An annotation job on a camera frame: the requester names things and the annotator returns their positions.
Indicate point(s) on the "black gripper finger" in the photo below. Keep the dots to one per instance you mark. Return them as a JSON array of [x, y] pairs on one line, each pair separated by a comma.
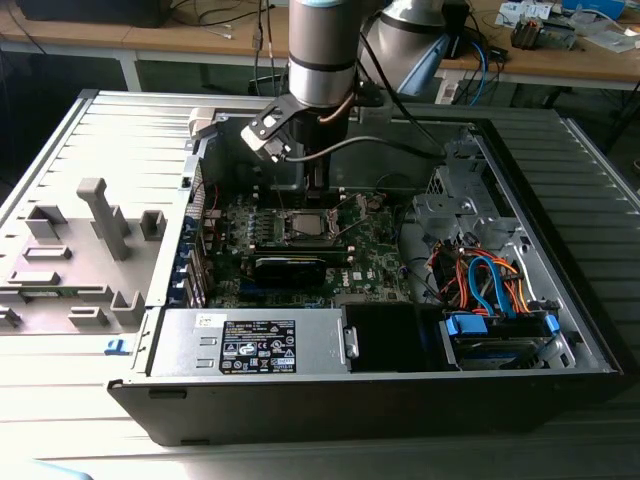
[[318, 177]]

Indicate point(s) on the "CPU socket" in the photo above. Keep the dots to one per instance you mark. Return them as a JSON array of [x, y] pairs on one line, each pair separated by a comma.
[[312, 241]]

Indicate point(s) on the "blue expansion slot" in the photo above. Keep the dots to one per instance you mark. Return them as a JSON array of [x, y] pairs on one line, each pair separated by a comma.
[[248, 289]]

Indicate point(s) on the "round coin battery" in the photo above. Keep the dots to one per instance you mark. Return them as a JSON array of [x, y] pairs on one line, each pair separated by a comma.
[[374, 202]]

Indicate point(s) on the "green motherboard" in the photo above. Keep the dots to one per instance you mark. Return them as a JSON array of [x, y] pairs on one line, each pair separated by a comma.
[[372, 245]]

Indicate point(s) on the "black graphics card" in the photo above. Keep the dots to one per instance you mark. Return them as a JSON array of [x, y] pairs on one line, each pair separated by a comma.
[[290, 272]]

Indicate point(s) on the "metal drive cage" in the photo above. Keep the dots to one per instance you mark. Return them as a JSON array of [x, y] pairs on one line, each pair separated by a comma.
[[440, 210]]

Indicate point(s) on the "small white box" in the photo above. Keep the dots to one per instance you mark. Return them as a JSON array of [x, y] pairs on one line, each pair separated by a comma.
[[446, 94]]

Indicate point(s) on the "black monitor stand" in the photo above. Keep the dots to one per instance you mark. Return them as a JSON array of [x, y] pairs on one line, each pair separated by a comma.
[[457, 30]]

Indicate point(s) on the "hard disk in blue carrier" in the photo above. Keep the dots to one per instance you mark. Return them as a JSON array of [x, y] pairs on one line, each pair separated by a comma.
[[465, 327]]

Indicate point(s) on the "grey power supply unit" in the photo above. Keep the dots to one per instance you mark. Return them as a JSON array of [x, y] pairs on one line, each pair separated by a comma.
[[190, 345]]

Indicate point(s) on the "finned heat sink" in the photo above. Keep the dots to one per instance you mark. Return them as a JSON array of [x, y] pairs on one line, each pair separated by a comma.
[[525, 34]]

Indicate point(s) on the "black PC case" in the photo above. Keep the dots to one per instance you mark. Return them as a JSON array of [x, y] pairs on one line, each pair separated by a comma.
[[300, 415]]

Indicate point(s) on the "white printed paper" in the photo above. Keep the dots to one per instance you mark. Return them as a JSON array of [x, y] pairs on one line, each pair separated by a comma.
[[520, 10]]

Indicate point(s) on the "grey parts rack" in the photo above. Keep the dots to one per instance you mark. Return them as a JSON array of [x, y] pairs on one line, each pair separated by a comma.
[[90, 260]]

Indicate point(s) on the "black box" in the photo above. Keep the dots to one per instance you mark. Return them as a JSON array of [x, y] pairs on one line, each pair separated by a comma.
[[90, 12]]

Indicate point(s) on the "long wooden desk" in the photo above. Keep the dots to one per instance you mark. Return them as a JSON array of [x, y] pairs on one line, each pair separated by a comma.
[[75, 37]]

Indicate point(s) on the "grey metal device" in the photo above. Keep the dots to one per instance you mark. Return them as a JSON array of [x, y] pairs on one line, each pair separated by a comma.
[[557, 35]]

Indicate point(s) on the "green RAM stick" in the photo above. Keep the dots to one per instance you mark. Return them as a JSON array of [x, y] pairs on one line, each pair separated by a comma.
[[62, 293]]

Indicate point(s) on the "blue box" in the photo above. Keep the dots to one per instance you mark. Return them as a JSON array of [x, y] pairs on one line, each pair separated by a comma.
[[595, 7]]

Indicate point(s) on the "clear plastic bag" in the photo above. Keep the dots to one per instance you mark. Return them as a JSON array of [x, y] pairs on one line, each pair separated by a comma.
[[607, 37]]

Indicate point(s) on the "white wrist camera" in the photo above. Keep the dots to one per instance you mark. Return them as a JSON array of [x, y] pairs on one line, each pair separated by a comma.
[[262, 140]]

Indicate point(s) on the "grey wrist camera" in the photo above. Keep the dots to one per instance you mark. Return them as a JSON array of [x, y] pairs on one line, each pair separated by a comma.
[[374, 114]]

